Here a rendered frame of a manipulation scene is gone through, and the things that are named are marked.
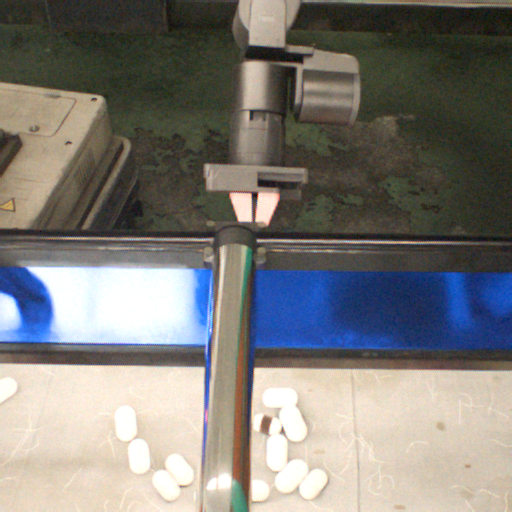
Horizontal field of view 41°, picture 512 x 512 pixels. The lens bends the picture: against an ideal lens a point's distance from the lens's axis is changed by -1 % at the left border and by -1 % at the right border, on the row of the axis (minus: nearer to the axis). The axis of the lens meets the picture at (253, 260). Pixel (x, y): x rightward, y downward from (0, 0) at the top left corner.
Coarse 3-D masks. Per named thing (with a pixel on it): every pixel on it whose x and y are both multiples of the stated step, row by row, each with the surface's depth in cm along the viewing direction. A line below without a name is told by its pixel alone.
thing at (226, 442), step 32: (224, 224) 38; (256, 224) 38; (224, 256) 34; (256, 256) 36; (224, 288) 33; (224, 320) 32; (224, 352) 31; (224, 384) 30; (224, 416) 29; (224, 448) 28; (224, 480) 27
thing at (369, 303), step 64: (0, 256) 37; (64, 256) 37; (128, 256) 36; (192, 256) 36; (320, 256) 36; (384, 256) 36; (448, 256) 36; (0, 320) 38; (64, 320) 38; (128, 320) 38; (192, 320) 38; (256, 320) 38; (320, 320) 38; (384, 320) 38; (448, 320) 37
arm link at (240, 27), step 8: (240, 0) 66; (248, 0) 66; (288, 0) 66; (296, 0) 67; (240, 8) 66; (248, 8) 66; (288, 8) 66; (296, 8) 67; (240, 16) 66; (248, 16) 66; (288, 16) 66; (232, 24) 72; (240, 24) 67; (248, 24) 66; (288, 24) 67; (240, 32) 69; (248, 32) 67; (288, 32) 68; (240, 40) 71; (248, 40) 69
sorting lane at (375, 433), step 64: (64, 384) 73; (128, 384) 73; (192, 384) 73; (256, 384) 73; (320, 384) 73; (384, 384) 73; (448, 384) 73; (0, 448) 68; (64, 448) 68; (192, 448) 68; (256, 448) 68; (320, 448) 68; (384, 448) 68; (448, 448) 68
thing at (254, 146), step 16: (240, 112) 67; (240, 128) 67; (256, 128) 67; (272, 128) 67; (240, 144) 67; (256, 144) 67; (272, 144) 67; (240, 160) 67; (256, 160) 67; (272, 160) 67; (272, 176) 67; (288, 176) 67; (304, 176) 66
